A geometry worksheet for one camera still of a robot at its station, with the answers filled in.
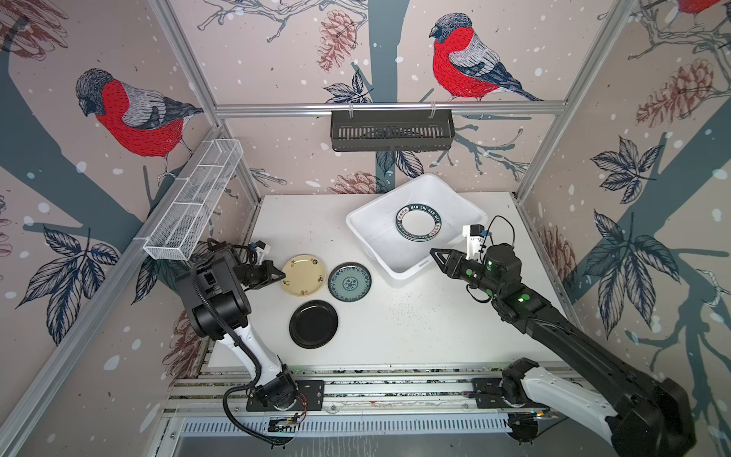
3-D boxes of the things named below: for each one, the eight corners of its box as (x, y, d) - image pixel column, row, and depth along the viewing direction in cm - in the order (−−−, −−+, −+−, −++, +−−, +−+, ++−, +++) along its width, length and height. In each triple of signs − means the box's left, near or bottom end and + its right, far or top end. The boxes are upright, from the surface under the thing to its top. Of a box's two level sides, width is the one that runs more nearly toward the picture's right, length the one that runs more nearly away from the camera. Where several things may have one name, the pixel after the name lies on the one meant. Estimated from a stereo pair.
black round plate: (286, 348, 83) (285, 346, 81) (295, 302, 93) (294, 299, 91) (335, 348, 83) (334, 346, 81) (339, 302, 93) (339, 299, 91)
